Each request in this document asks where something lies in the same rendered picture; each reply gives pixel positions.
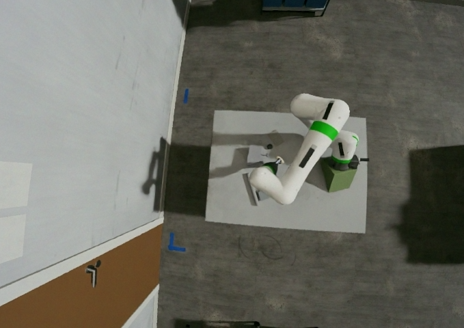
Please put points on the long grey metal bar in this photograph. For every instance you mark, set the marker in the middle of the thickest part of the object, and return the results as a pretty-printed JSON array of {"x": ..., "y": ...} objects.
[{"x": 253, "y": 191}]

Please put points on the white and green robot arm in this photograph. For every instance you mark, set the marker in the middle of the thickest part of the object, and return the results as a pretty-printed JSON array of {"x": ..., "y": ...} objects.
[{"x": 324, "y": 117}]

